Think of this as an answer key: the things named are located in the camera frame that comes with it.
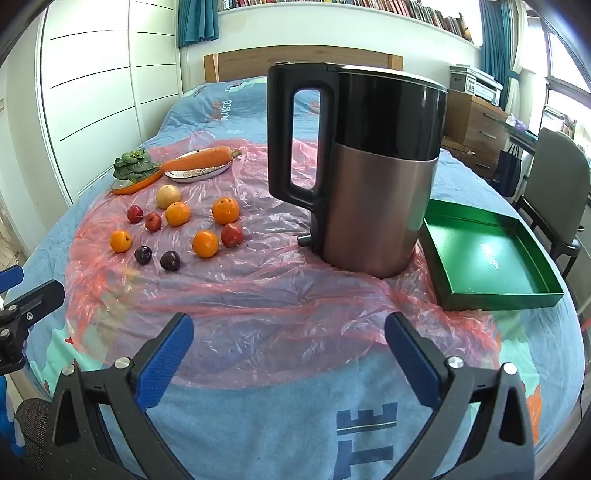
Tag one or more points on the white and grey printer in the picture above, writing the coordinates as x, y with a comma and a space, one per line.
480, 85

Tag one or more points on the red apple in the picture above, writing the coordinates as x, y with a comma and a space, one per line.
232, 234
135, 213
153, 221

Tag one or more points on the large carrot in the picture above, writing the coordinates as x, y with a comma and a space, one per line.
198, 159

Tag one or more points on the green bok choy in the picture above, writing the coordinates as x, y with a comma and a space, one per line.
134, 164

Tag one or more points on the orange tangerine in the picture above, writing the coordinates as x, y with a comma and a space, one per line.
178, 213
205, 243
120, 241
226, 210

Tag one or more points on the wooden headboard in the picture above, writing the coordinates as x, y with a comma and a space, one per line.
258, 62

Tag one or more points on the yellow round pear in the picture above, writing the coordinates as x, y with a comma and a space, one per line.
167, 196

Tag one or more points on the grey chair with black legs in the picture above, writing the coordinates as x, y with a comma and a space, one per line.
551, 184

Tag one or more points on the teal curtain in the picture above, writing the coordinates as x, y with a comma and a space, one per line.
496, 41
198, 21

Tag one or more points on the dark tote bag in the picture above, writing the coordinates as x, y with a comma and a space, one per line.
508, 173

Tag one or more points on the green shallow box tray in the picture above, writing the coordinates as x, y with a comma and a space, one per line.
485, 258

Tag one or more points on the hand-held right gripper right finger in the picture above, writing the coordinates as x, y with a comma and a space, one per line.
411, 364

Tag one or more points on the white patterned oval plate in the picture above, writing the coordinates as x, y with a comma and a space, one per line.
194, 175

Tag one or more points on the wooden drawer cabinet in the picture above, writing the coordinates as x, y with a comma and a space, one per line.
475, 129

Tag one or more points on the dark purple plum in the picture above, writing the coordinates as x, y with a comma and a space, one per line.
143, 254
170, 261

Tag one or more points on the row of books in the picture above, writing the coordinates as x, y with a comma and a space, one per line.
415, 11

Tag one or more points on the window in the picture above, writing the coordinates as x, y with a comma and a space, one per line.
568, 60

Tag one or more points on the white wardrobe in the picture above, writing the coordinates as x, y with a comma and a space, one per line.
101, 69

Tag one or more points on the black mesh chair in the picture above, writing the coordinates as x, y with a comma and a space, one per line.
32, 434

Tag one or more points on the pink plastic sheet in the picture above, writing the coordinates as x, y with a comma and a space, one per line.
277, 314

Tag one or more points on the glass desk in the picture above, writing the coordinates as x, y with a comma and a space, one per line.
521, 131

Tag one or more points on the orange oval plate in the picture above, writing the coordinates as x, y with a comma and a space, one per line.
138, 187

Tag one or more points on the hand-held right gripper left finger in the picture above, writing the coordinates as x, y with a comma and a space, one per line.
166, 362

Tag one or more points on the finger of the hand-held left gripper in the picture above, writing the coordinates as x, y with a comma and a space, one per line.
41, 297
10, 278

